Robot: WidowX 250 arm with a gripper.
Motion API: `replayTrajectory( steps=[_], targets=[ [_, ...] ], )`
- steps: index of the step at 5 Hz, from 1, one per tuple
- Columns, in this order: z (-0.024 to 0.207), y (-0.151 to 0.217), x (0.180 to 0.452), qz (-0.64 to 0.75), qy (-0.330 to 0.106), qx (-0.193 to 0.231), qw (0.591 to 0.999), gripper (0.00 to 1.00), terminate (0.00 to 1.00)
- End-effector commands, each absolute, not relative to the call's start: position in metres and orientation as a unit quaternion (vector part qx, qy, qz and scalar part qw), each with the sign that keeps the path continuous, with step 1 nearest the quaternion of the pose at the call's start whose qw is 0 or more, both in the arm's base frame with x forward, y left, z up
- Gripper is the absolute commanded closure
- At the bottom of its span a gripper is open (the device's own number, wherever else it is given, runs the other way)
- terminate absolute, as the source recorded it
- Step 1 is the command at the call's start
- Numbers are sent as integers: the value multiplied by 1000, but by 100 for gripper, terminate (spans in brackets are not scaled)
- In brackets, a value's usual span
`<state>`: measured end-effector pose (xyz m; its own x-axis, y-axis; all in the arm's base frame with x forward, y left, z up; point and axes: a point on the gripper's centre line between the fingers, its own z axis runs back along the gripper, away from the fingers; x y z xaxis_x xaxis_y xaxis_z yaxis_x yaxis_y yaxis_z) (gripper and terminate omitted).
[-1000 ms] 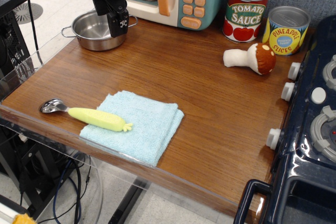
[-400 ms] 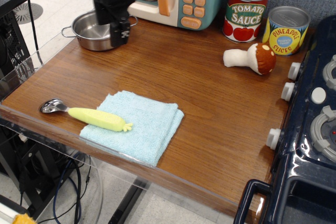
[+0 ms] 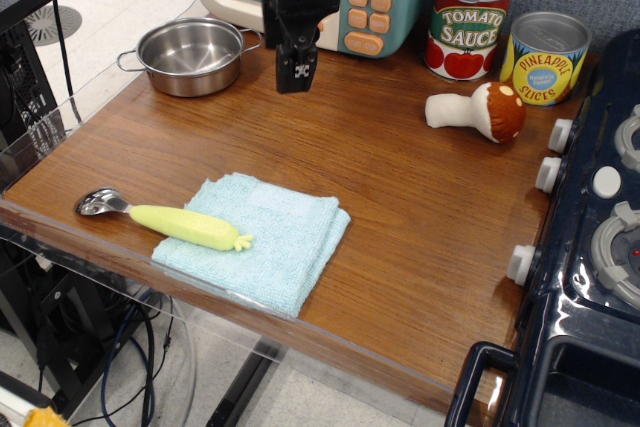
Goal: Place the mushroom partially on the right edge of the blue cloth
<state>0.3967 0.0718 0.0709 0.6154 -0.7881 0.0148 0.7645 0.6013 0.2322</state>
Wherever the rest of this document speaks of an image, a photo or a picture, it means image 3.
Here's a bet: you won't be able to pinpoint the pineapple slices can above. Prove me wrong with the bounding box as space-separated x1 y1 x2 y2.
499 11 592 106

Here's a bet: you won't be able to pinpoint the tomato sauce can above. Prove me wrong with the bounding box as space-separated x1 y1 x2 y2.
424 0 511 81

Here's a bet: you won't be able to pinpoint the yellow corn handled spoon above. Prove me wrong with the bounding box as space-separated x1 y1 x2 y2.
75 187 253 252

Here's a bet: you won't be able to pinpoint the round floor vent grate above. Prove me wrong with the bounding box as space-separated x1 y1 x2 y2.
25 5 82 47

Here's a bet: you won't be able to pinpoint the white stove knob middle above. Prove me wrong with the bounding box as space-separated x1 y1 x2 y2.
535 157 561 194

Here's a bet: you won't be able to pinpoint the plush brown white mushroom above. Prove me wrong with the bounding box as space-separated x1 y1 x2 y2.
425 82 526 144

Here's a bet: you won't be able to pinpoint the white stove knob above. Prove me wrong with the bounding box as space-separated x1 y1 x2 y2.
535 157 561 194
507 245 536 286
548 119 573 154

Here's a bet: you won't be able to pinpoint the white stove knob front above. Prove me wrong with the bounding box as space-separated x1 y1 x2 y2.
507 245 536 286

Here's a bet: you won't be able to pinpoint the dark blue toy stove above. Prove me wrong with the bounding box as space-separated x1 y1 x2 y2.
446 30 639 426

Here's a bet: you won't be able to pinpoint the light blue folded rag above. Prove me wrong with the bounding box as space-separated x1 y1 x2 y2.
152 173 351 317

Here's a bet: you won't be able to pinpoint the white stove knob rear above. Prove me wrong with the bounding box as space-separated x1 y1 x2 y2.
548 119 573 154

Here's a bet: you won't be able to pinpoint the clear acrylic table guard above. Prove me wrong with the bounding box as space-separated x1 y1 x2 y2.
1 40 525 408

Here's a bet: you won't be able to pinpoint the small steel pot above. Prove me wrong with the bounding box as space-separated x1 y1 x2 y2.
130 17 263 98

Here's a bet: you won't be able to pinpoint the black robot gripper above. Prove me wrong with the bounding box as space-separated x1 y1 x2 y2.
261 0 340 94

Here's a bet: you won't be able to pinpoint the floor cables under table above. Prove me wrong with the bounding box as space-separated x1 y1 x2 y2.
69 291 176 427

